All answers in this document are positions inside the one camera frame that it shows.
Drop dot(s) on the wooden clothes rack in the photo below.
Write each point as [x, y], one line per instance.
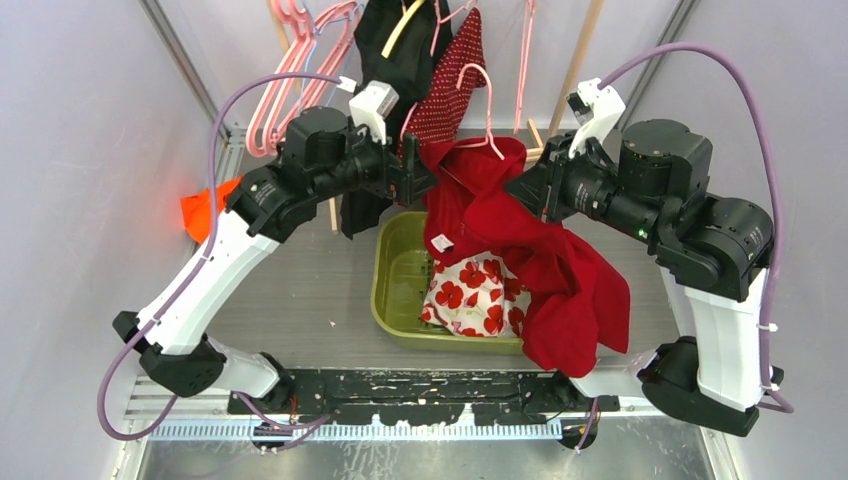
[570, 80]

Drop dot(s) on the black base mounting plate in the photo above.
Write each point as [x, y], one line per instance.
[385, 404]

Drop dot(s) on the pink hanger of dotted garment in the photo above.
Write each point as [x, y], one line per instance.
[441, 39]

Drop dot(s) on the dark red polka dot garment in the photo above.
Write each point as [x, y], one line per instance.
[437, 118]

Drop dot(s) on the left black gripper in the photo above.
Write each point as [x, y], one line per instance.
[412, 179]

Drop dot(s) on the orange garment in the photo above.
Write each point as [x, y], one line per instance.
[196, 209]

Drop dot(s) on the red poppy floral skirt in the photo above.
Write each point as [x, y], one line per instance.
[476, 297]

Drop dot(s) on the yellow wooden hanger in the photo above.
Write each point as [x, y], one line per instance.
[407, 14]

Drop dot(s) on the plain red garment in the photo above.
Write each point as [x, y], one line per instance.
[579, 301]

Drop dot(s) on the black garment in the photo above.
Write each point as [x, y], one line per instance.
[408, 69]

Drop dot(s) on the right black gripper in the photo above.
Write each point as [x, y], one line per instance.
[542, 186]

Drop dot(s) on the olive green plastic basket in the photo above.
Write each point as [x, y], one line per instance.
[403, 271]

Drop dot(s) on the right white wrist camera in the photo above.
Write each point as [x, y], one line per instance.
[597, 110]

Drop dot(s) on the empty pink hangers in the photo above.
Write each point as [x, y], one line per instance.
[283, 99]

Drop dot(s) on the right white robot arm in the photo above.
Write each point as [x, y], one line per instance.
[717, 250]

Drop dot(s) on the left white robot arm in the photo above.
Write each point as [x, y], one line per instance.
[170, 334]

